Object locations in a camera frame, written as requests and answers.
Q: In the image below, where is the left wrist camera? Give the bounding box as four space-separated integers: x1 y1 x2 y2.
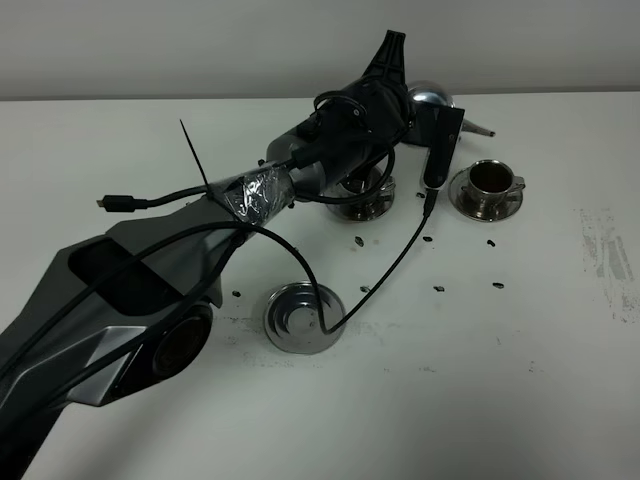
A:
423 108 464 189

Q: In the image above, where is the right steel cup saucer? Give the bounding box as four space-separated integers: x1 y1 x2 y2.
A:
448 169 524 223

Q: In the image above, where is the steel cup saucer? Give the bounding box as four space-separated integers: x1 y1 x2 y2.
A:
448 169 524 223
326 167 396 222

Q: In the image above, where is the black zip tie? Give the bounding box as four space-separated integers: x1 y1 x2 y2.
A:
179 119 240 223

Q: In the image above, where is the stainless steel teapot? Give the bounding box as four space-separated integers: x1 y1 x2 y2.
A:
399 81 497 149

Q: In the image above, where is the loose black usb cable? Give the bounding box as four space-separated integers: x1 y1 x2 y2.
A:
97 187 216 214

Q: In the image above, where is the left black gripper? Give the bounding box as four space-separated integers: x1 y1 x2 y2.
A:
342 30 411 145

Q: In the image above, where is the left steel teacup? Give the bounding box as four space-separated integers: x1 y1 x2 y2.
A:
342 166 396 204

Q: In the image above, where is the steel teacup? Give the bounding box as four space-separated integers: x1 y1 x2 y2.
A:
342 166 396 204
465 159 526 203

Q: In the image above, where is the steel teapot saucer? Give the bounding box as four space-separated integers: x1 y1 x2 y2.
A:
263 281 345 355

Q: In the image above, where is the left steel cup saucer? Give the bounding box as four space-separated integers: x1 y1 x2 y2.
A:
326 167 396 222

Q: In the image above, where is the right steel teacup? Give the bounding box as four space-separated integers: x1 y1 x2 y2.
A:
465 159 526 203

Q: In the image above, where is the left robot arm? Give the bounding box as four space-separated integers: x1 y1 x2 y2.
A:
1 31 411 442

